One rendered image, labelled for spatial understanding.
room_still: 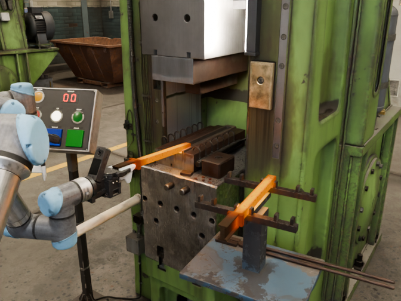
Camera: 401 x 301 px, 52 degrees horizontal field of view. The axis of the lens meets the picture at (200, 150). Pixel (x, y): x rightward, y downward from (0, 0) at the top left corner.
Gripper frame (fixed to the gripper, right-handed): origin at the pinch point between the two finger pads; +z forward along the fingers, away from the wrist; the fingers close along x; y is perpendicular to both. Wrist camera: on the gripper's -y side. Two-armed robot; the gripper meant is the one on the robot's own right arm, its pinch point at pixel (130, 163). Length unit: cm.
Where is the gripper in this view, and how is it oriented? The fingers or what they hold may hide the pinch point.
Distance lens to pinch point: 146.0
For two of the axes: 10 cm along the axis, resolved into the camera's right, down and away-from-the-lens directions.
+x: 8.2, 1.8, -5.4
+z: 5.7, -2.5, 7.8
